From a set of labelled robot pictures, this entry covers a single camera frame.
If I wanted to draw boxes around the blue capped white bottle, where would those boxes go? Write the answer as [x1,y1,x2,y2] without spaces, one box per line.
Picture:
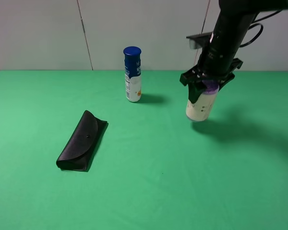
[123,46,142,102]

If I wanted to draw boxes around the purple garbage bag roll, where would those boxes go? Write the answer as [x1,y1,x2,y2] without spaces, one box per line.
[186,80,219,122]

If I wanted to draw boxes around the black glasses case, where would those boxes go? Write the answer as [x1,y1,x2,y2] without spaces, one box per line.
[56,110,108,172]

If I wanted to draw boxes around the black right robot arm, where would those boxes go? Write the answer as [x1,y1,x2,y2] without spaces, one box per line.
[180,0,288,103]

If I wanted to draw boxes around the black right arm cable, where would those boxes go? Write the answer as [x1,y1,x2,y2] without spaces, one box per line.
[240,9,283,48]

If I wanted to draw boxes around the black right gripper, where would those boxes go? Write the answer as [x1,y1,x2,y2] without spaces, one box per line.
[180,42,243,104]

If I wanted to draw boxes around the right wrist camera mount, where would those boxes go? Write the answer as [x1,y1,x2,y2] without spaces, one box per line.
[186,32,213,50]

